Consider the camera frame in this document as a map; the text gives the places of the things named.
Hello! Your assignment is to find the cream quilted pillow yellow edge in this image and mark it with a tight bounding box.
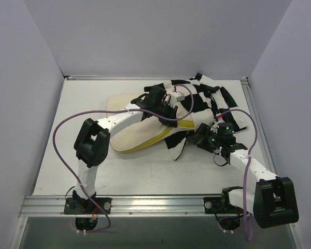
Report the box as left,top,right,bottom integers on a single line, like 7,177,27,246
106,93,194,153

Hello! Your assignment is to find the black white checkered pillowcase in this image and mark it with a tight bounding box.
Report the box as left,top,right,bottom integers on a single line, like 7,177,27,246
140,73,248,160

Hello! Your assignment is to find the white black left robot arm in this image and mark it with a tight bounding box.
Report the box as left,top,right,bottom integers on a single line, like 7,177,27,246
73,86,185,213

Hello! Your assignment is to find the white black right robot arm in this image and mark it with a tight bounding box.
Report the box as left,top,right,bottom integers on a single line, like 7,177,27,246
187,122,299,228

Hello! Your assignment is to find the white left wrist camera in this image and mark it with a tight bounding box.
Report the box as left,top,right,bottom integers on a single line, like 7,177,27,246
169,91,185,105

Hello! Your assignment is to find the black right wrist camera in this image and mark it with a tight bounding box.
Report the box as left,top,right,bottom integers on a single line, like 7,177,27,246
217,122,233,139

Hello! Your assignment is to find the aluminium right side rail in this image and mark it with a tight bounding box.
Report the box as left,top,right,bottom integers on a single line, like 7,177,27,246
241,77,276,173

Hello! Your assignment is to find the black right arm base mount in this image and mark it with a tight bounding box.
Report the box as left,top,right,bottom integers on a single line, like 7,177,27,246
203,196,243,215

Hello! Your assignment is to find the aluminium front frame rail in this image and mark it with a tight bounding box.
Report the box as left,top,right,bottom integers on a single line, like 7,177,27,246
19,195,235,218

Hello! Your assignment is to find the aluminium frame rail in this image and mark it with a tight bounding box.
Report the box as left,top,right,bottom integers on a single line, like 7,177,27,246
65,75,98,80
19,195,235,218

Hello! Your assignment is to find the aluminium back frame rail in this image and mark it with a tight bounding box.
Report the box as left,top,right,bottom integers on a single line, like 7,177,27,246
65,75,98,80

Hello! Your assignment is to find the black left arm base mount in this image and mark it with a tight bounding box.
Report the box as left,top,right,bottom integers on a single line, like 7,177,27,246
63,197,112,215

